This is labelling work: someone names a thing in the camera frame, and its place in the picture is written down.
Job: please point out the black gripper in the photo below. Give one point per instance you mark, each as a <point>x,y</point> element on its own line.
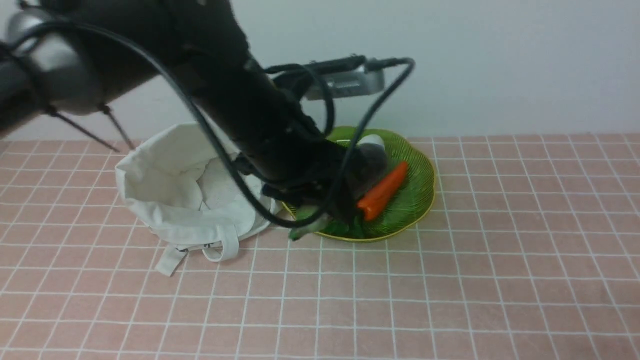
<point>322,179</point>

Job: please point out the green cucumber vegetable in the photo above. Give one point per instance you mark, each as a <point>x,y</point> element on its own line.
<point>307,225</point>

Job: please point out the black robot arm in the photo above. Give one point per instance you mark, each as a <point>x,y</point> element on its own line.
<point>269,125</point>

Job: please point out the white cloth bag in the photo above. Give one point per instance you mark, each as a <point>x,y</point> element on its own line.
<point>177,186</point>

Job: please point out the orange carrot with leaves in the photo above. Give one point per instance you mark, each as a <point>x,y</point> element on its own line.
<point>372,204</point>

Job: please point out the white radish vegetable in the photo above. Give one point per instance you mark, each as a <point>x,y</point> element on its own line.
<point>372,140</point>

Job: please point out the pink checkered tablecloth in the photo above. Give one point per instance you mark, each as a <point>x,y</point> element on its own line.
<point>531,252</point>

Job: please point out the green wire basket plate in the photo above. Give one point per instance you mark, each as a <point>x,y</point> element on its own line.
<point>412,201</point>

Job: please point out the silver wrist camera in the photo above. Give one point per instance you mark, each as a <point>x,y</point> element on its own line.
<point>342,84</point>

